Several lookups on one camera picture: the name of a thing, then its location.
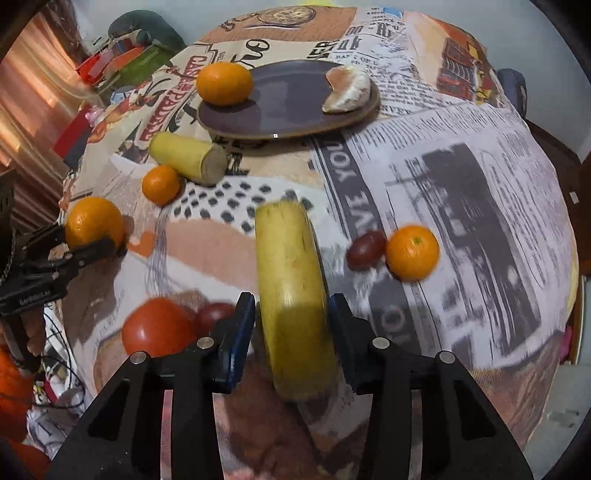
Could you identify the large orange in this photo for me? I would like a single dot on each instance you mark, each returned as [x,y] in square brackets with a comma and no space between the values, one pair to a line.
[224,83]
[92,221]

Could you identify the small orange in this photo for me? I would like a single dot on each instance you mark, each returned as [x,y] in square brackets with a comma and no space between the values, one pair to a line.
[160,184]

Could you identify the person's left hand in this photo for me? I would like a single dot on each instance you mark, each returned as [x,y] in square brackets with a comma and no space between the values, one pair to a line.
[36,337]

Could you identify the red tomato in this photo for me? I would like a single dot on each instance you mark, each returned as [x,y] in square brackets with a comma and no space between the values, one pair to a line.
[157,327]

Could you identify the newspaper print blanket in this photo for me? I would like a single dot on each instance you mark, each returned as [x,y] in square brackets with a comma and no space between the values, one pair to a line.
[461,207]

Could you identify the dark brown plate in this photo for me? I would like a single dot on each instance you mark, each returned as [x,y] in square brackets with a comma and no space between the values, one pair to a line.
[286,101]

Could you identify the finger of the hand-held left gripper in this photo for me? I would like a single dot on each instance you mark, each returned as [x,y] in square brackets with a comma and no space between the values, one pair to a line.
[46,237]
[92,251]

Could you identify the medium orange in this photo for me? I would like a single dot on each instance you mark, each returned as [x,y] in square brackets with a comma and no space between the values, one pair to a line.
[412,254]

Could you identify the orange cloth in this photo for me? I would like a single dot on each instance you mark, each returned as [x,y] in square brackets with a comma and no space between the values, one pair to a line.
[14,392]

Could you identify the peeled orange half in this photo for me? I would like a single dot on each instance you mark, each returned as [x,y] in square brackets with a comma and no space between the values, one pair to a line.
[348,90]

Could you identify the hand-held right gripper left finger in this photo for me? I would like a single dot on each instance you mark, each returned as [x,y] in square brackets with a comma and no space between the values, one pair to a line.
[242,332]

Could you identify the dark red grape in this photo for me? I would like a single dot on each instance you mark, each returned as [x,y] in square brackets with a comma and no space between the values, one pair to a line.
[366,250]
[214,316]

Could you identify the short yellow banana piece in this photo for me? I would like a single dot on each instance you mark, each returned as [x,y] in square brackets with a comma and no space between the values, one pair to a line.
[184,154]

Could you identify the red box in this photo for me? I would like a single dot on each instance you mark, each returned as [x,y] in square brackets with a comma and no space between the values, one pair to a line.
[92,64]

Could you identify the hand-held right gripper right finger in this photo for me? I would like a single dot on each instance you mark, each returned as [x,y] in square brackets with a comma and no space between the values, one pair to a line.
[341,332]

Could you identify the long yellow banana piece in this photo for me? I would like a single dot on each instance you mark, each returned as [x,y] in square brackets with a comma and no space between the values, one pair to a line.
[291,286]

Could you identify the orange striped curtain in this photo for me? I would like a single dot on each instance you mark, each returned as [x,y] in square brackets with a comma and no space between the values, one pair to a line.
[32,92]

